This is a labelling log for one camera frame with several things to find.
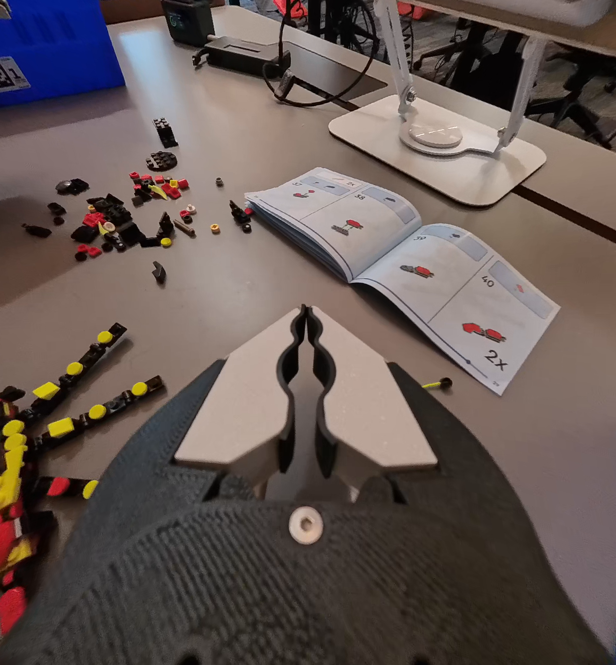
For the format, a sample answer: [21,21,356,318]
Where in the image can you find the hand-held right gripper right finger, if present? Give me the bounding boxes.
[308,305,439,489]

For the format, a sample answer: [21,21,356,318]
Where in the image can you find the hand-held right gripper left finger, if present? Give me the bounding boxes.
[174,305,309,489]

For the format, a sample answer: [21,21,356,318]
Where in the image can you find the black lego leg yellow studs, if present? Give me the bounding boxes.
[34,375,166,449]
[21,322,128,417]

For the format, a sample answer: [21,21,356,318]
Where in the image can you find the lego instruction booklet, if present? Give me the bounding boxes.
[245,167,561,396]

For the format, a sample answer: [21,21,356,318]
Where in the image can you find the black lego brick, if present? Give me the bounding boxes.
[152,117,179,149]

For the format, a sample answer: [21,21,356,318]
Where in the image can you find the pile of loose lego pieces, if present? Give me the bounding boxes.
[21,169,201,263]

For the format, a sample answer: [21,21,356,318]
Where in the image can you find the red yellow black lego model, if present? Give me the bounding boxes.
[0,385,100,639]

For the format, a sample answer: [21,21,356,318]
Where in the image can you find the blue plastic bin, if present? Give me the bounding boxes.
[0,0,127,111]

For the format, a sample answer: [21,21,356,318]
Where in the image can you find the black device with green light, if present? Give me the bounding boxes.
[161,0,215,48]

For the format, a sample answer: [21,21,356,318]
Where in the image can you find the black power adapter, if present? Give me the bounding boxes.
[193,35,292,80]

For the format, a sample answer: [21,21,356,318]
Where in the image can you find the white stand base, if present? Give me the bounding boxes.
[329,0,616,207]

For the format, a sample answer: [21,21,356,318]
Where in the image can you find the black office chair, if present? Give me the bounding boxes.
[525,49,616,152]

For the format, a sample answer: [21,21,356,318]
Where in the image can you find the black cable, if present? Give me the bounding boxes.
[263,0,382,108]

